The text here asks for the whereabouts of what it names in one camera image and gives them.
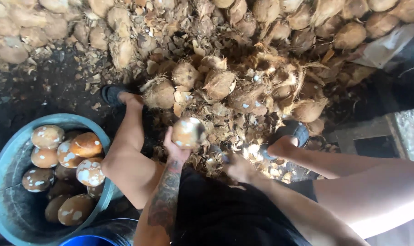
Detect person's left leg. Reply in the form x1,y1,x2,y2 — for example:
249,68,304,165
101,92,165,210

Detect person's left hand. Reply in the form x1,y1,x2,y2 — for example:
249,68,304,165
163,126,195,165

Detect blue sandal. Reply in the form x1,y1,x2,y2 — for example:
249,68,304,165
261,120,310,161
101,85,133,107

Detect person's right hand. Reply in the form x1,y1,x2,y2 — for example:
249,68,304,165
223,154,259,186

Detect heap of unpeeled coconuts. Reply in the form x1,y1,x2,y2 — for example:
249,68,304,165
0,0,414,70

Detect pile of peeled coconuts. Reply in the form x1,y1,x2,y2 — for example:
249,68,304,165
21,124,106,227

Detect dark wooden bench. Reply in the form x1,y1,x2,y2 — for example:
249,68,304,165
329,113,410,162

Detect blue left sandal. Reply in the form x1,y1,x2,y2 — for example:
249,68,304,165
101,85,133,107

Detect large teal plastic tub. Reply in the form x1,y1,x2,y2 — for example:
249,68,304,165
0,113,116,246

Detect person's leg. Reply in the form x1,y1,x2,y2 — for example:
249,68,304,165
101,92,165,210
267,135,414,240

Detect fibrous brown coconut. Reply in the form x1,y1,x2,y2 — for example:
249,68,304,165
291,98,329,124
142,77,176,110
171,61,201,90
202,69,237,100
227,87,268,115

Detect white plastic sack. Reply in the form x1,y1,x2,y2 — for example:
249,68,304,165
352,22,414,69

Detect brown white-patched coconut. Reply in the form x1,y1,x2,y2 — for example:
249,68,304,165
171,117,206,150

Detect blue plastic bucket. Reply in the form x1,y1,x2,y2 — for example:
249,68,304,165
58,235,121,246

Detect person's right leg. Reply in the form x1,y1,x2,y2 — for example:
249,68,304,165
267,135,414,240

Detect person's black shorts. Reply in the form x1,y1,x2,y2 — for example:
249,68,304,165
171,167,319,246

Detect blue right sandal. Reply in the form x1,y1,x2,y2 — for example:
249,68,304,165
261,120,310,161

